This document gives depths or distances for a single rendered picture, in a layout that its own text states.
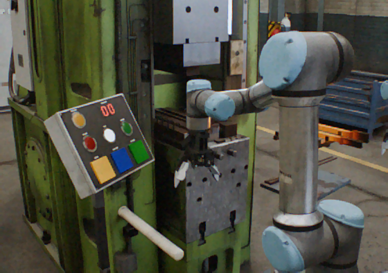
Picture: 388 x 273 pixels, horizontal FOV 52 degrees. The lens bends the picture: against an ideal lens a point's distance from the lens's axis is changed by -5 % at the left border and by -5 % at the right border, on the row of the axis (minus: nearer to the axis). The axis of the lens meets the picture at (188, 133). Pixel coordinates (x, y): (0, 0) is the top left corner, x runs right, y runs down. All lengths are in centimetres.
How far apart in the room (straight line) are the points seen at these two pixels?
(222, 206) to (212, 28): 82
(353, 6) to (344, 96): 515
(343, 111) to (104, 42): 428
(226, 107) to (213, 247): 105
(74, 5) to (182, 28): 59
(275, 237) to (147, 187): 111
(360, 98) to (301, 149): 460
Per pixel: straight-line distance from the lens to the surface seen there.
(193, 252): 202
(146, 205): 199
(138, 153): 150
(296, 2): 1111
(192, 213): 190
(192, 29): 176
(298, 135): 88
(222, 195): 199
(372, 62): 1021
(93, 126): 141
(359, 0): 1041
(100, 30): 170
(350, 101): 553
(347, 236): 104
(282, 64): 84
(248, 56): 219
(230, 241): 216
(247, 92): 124
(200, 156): 132
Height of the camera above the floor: 150
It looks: 17 degrees down
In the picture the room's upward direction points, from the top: straight up
